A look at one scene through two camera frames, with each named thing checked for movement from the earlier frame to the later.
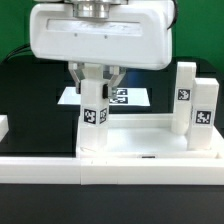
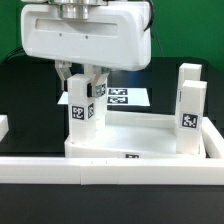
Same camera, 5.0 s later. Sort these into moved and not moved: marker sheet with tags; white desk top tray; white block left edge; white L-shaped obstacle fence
Moved: white desk top tray
Not moved: marker sheet with tags; white L-shaped obstacle fence; white block left edge
